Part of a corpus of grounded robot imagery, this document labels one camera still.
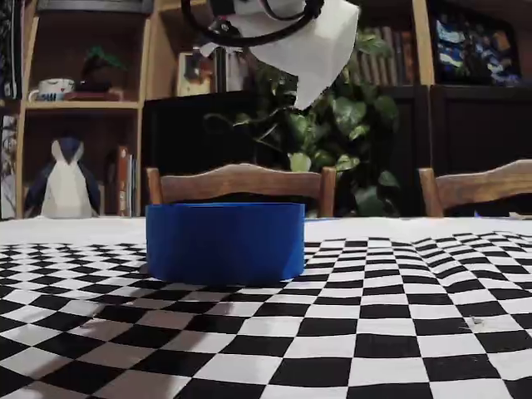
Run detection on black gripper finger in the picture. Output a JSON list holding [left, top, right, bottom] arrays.
[[199, 16, 245, 58]]

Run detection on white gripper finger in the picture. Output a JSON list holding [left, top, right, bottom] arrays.
[[295, 74, 340, 111]]

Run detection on white gripper body red mount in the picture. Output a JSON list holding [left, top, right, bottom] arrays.
[[248, 0, 360, 79]]

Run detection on dark storage box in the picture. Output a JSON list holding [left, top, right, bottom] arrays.
[[36, 0, 153, 13]]

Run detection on blue round box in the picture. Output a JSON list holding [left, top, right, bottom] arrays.
[[145, 202, 307, 287]]

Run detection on green leafy houseplant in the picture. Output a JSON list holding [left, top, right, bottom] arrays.
[[203, 28, 401, 218]]

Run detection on row of old books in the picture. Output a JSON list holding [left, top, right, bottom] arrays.
[[356, 25, 416, 86]]

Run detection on wooden chair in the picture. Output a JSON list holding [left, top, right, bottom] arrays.
[[418, 159, 532, 218], [145, 163, 337, 218]]

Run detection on dark wooden cabinet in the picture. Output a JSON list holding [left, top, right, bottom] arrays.
[[142, 85, 430, 218], [428, 85, 532, 217]]

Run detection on small bonsai model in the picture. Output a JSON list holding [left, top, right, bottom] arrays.
[[76, 45, 129, 93]]

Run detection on red book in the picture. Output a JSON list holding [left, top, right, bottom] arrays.
[[64, 91, 126, 102]]

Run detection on starry night painting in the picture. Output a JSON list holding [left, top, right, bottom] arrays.
[[433, 14, 521, 86]]

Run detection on light wooden bookshelf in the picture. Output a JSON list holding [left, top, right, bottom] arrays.
[[18, 0, 153, 219]]

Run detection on white blue mug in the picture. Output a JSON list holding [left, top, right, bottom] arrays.
[[27, 78, 76, 102]]

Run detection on upright book stack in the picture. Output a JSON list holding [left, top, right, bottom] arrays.
[[106, 145, 140, 218]]

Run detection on blue tape strip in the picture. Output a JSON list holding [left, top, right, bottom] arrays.
[[473, 210, 532, 218]]

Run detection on blue white penguin figure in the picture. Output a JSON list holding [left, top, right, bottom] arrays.
[[24, 136, 103, 219]]

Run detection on black white checkered mat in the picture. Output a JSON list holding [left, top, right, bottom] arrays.
[[0, 214, 532, 399]]

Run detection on black white printed panel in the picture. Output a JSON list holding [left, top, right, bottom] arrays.
[[0, 114, 18, 219]]

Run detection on black camera cable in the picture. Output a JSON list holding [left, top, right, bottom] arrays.
[[180, 0, 328, 46]]

